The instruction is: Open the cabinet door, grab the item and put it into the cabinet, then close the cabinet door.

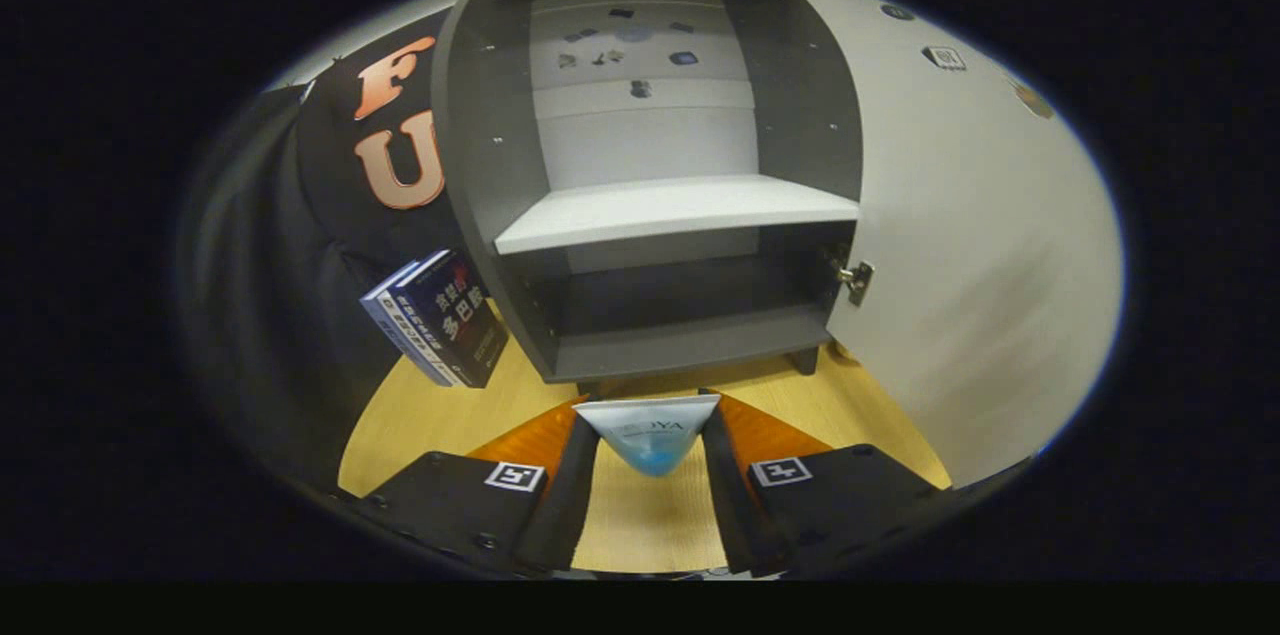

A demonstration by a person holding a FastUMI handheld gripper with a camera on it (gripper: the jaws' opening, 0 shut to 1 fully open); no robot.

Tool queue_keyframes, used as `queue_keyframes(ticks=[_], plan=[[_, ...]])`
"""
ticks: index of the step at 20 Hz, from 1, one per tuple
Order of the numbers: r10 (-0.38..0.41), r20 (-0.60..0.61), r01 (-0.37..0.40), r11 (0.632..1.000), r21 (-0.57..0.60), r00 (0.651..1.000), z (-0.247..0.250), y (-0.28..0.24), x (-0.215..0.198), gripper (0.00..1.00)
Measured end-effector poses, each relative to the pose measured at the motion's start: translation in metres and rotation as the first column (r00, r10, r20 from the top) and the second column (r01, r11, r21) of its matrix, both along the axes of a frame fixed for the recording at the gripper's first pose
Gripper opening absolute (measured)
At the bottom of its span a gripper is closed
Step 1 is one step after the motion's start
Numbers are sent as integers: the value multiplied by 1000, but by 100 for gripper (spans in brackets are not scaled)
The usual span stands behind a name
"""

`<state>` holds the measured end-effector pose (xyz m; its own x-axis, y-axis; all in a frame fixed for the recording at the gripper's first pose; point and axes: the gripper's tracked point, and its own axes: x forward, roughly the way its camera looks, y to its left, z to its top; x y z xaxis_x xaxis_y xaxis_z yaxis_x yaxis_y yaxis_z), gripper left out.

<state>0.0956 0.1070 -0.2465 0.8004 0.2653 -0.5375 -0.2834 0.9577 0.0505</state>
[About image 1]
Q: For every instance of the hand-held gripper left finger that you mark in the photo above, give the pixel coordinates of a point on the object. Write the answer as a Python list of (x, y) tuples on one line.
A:
[(570, 495)]

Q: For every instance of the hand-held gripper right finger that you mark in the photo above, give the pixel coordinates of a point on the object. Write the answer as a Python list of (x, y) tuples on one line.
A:
[(735, 505)]

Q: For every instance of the blue and white tube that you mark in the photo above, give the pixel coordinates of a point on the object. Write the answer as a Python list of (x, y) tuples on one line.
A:
[(650, 435)]

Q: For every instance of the light grey cabinet door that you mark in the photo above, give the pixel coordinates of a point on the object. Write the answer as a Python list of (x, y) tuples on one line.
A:
[(980, 265)]

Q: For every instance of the dark navy book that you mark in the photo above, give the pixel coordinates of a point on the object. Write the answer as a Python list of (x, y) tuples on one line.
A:
[(460, 320)]

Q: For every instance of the blue book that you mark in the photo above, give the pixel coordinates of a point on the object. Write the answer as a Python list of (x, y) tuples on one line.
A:
[(405, 335)]

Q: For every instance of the metal door hinge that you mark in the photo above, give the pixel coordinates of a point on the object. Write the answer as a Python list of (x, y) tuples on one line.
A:
[(855, 277)]

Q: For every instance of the white cabinet shelf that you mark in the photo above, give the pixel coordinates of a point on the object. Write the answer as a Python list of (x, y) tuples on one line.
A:
[(670, 210)]

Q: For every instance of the black backdrop cloth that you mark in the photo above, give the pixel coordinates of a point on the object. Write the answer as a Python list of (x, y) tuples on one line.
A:
[(280, 295)]

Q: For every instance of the dark grey cabinet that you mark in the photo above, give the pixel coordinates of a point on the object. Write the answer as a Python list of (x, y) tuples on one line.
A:
[(490, 115)]

